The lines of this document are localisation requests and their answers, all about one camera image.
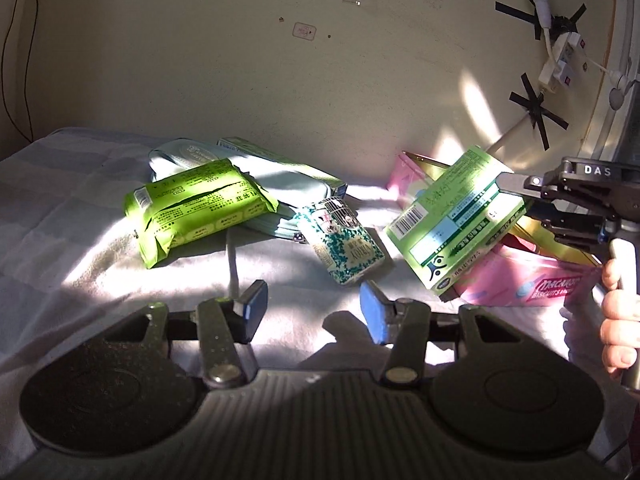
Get thin black wall cable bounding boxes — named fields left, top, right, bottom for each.
left=0, top=0, right=42, bottom=144

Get thick white cable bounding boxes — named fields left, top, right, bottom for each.
left=482, top=114, right=532, bottom=157

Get pink biscuit tin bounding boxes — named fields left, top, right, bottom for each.
left=387, top=150, right=603, bottom=307

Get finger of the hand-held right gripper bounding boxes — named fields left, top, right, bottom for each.
left=494, top=171, right=551, bottom=200
left=524, top=205, right=607, bottom=262

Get light checked bed sheet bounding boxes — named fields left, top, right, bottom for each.
left=0, top=125, right=640, bottom=480

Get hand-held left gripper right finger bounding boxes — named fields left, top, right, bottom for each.
left=359, top=280, right=532, bottom=391

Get black tape cross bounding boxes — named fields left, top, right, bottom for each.
left=495, top=0, right=588, bottom=42
left=509, top=72, right=570, bottom=151

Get long white green box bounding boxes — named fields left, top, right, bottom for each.
left=216, top=136, right=348, bottom=198

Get wide green cardboard box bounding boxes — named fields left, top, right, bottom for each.
left=383, top=146, right=526, bottom=297

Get green wet wipes packet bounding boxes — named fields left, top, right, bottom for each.
left=123, top=158, right=279, bottom=269

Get white window frame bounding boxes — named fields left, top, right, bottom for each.
left=575, top=0, right=640, bottom=181

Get light blue zip pouch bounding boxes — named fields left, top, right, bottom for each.
left=148, top=139, right=333, bottom=239

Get teal floral patterned small box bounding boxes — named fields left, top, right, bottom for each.
left=294, top=197, right=392, bottom=287

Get person's right hand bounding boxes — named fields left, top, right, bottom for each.
left=600, top=259, right=640, bottom=382

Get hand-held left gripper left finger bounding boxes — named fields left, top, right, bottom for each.
left=100, top=280, right=271, bottom=391

